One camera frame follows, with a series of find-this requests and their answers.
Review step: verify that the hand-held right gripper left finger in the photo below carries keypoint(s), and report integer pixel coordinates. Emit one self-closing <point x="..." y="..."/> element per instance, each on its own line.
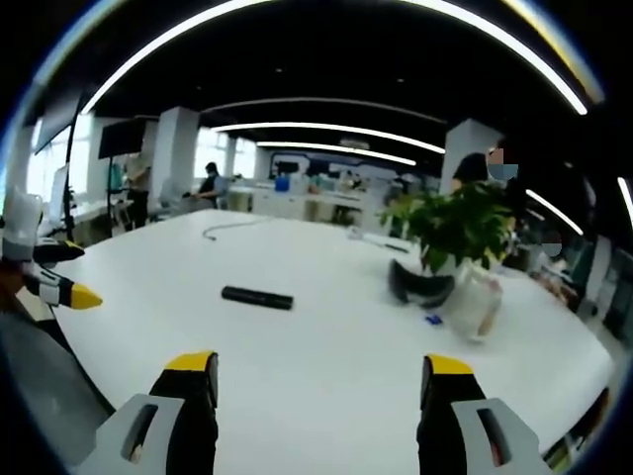
<point x="168" y="420"/>

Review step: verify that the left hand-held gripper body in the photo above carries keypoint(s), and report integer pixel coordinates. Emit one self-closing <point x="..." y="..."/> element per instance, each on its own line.
<point x="20" y="227"/>

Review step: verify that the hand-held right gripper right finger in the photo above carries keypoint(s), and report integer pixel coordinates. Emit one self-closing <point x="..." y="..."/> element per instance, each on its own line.
<point x="460" y="425"/>

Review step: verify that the black remote control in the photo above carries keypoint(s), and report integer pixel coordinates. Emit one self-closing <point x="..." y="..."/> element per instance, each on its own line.
<point x="257" y="298"/>

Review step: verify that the black tripod stand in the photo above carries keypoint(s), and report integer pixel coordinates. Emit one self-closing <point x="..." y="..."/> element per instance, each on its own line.
<point x="70" y="188"/>

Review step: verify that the small blue card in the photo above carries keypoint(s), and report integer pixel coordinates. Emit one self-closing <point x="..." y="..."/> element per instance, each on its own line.
<point x="433" y="319"/>

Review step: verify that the white plastic bag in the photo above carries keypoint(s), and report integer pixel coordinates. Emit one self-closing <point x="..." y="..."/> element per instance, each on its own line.
<point x="474" y="307"/>

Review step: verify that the black monitor on stand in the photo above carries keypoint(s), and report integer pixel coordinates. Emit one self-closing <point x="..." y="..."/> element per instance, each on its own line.
<point x="121" y="141"/>

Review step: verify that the black headset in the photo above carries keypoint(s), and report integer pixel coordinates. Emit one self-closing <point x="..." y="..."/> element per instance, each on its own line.
<point x="420" y="288"/>

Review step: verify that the green potted plant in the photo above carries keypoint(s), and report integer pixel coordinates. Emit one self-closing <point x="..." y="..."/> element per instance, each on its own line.
<point x="460" y="232"/>

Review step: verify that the blue container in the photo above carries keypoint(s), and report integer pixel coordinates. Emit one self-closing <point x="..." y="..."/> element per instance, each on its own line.
<point x="282" y="185"/>

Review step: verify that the white office desk row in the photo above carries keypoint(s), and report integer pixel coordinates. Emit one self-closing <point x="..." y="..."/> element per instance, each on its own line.
<point x="316" y="198"/>

